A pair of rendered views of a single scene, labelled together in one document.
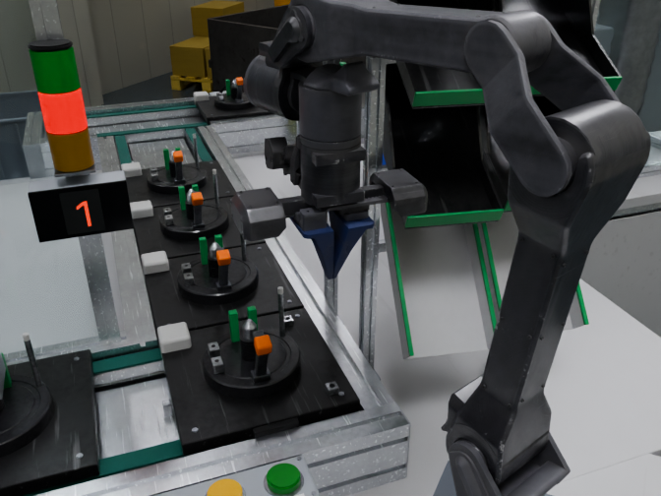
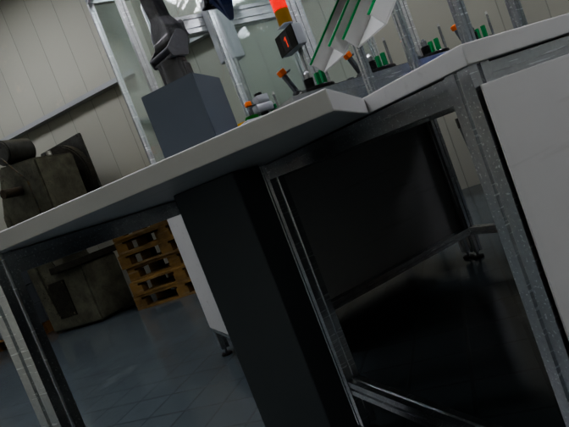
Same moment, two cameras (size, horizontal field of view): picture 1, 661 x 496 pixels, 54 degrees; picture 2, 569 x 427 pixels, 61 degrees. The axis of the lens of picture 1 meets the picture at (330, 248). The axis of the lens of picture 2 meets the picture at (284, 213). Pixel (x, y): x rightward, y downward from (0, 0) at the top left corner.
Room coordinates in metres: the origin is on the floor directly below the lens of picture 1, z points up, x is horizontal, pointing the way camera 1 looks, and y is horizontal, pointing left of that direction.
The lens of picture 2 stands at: (0.39, -1.30, 0.78)
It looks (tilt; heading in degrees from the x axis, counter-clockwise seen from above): 4 degrees down; 84
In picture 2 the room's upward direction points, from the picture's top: 21 degrees counter-clockwise
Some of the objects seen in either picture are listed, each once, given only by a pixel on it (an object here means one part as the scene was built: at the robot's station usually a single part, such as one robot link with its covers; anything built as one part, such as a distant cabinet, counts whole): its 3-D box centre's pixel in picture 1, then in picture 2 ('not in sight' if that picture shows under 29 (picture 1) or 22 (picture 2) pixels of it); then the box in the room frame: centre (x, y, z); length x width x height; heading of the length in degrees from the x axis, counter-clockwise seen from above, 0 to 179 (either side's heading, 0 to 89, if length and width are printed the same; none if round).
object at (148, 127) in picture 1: (386, 105); not in sight; (2.25, -0.20, 0.92); 2.35 x 0.41 x 0.12; 110
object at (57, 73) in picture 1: (55, 68); not in sight; (0.79, 0.33, 1.39); 0.05 x 0.05 x 0.05
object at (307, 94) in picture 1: (330, 95); not in sight; (0.58, 0.00, 1.41); 0.09 x 0.06 x 0.07; 39
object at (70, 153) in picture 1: (71, 147); (284, 17); (0.79, 0.33, 1.29); 0.05 x 0.05 x 0.05
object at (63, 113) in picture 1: (63, 109); (278, 2); (0.79, 0.33, 1.34); 0.05 x 0.05 x 0.05
